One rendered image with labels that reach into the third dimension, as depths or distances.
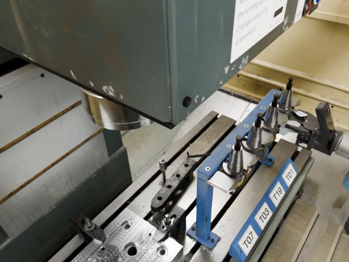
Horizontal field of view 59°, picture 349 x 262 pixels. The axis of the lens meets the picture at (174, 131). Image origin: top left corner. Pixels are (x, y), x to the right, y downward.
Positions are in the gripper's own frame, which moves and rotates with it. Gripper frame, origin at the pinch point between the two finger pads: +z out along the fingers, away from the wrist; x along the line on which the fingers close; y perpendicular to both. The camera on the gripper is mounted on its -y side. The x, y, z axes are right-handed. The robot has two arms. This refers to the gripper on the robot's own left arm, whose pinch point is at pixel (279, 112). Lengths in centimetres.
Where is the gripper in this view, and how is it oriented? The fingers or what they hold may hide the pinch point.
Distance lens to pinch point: 110.0
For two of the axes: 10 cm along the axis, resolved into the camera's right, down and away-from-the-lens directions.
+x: 6.0, -5.3, 5.9
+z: -8.0, -4.0, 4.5
